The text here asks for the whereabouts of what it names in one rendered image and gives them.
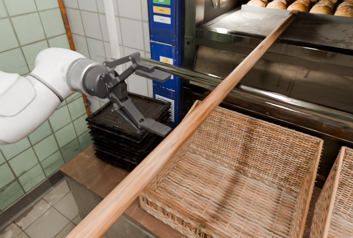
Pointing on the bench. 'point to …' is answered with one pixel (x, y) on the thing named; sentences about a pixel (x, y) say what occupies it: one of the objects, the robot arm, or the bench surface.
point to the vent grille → (169, 106)
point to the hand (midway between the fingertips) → (163, 105)
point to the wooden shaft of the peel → (166, 149)
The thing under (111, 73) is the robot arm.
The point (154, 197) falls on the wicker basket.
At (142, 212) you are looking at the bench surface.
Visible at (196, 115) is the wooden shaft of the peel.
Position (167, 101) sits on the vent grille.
